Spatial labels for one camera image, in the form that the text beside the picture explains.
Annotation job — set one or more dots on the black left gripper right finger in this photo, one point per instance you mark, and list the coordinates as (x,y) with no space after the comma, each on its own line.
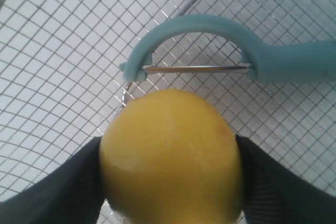
(274,194)

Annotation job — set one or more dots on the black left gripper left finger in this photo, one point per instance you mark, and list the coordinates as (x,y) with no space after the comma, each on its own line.
(71,194)

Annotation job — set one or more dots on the yellow lemon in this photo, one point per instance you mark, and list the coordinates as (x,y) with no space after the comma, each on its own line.
(170,157)

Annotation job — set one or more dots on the teal handled peeler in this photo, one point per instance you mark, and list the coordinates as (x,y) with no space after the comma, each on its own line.
(309,62)

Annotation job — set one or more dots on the oval metal wire basket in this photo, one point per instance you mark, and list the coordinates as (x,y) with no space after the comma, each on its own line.
(61,84)

